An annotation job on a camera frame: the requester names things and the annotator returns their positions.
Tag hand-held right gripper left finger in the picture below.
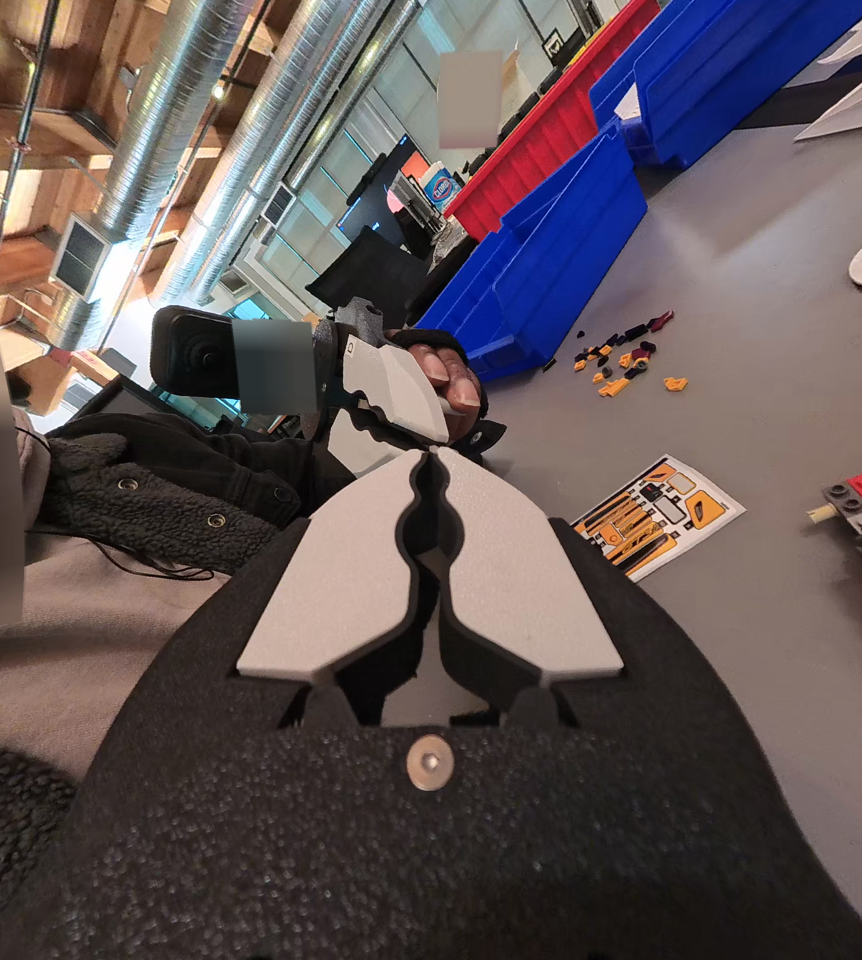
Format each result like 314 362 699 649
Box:
236 447 432 685

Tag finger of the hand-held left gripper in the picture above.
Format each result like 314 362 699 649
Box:
326 405 423 479
341 341 452 445

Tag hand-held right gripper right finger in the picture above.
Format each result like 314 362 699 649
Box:
429 446 625 686

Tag orange and black sticker sheet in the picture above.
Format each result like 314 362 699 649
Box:
569 453 748 585

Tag person's left forearm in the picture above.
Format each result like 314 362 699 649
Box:
47 411 359 528

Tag grey desk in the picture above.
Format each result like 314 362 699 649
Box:
468 123 862 960

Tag person's left hand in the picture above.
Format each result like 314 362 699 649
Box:
388 328 490 445

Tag black standing panel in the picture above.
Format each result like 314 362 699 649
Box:
303 223 434 333

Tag blue storage bin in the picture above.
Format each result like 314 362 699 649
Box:
588 0 710 144
403 122 651 385
614 0 862 171

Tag wipes canister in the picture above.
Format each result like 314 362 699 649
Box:
422 159 464 216

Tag small red and black pieces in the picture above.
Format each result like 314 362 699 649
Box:
542 307 677 399

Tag red storage bin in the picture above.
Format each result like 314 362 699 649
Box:
443 0 662 243

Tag white paper sheet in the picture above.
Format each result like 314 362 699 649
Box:
614 78 651 123

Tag silver ventilation duct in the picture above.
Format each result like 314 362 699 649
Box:
95 0 231 243
155 0 419 303

